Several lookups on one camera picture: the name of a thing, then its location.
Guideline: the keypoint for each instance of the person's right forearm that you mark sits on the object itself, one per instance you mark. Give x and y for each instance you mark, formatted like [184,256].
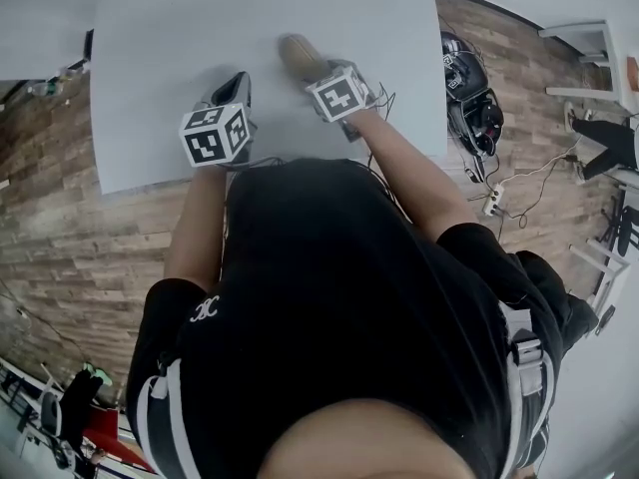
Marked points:
[414,177]

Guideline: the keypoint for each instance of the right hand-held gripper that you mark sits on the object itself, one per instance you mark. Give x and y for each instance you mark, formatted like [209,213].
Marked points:
[339,95]

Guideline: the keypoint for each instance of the person's black t-shirt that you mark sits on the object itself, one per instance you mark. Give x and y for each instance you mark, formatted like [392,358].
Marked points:
[349,292]

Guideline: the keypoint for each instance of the red floor panel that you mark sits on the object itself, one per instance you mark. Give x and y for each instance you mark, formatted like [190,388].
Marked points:
[115,442]

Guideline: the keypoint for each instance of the white desk frame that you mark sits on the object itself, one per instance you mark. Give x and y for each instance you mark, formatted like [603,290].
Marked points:
[609,267]

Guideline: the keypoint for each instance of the black equipment pile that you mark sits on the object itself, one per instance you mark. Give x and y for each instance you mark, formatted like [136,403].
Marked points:
[471,93]

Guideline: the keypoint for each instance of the person's chin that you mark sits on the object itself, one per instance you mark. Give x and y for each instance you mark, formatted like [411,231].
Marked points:
[369,447]

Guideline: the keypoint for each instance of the black metal railing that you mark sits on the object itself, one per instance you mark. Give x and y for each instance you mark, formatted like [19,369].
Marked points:
[12,389]

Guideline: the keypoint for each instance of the orange flat object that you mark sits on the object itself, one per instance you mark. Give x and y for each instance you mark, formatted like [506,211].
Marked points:
[633,73]

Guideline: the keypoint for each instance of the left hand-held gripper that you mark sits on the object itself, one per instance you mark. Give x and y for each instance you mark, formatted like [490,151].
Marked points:
[209,138]

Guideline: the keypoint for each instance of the grey handheld device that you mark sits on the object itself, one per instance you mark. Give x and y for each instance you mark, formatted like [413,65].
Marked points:
[51,414]

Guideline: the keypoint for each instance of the small white side table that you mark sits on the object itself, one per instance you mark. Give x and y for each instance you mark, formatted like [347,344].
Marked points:
[609,53]

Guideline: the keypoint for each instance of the person's left forearm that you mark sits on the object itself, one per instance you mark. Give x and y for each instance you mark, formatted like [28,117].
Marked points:
[194,232]

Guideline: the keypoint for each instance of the white power strip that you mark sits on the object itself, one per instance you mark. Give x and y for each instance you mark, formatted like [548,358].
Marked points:
[491,200]

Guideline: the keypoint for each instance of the black jacket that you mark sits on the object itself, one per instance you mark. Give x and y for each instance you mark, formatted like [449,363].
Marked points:
[581,317]

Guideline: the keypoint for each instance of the clear plastic container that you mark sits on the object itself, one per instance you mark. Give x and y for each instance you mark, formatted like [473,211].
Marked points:
[71,74]

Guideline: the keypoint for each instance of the clear plastic bottle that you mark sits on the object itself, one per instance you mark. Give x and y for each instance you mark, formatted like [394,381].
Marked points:
[47,89]

